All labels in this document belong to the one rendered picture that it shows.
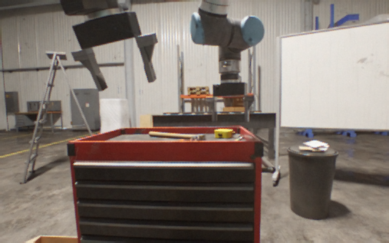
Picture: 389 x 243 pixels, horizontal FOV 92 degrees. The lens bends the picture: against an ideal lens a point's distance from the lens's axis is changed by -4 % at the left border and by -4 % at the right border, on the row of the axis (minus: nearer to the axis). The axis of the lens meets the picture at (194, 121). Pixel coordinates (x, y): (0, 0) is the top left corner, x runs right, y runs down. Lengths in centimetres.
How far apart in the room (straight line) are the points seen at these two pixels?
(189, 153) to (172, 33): 876
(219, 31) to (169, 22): 890
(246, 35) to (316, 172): 159
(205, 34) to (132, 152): 48
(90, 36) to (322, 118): 271
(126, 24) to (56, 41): 1120
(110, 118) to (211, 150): 675
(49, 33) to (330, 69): 1127
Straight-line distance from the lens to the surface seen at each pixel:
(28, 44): 1258
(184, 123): 373
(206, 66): 883
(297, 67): 292
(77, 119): 1003
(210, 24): 63
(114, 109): 729
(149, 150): 74
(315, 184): 209
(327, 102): 289
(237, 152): 72
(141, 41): 46
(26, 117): 1152
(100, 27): 48
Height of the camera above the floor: 107
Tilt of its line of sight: 5 degrees down
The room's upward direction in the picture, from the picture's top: 1 degrees counter-clockwise
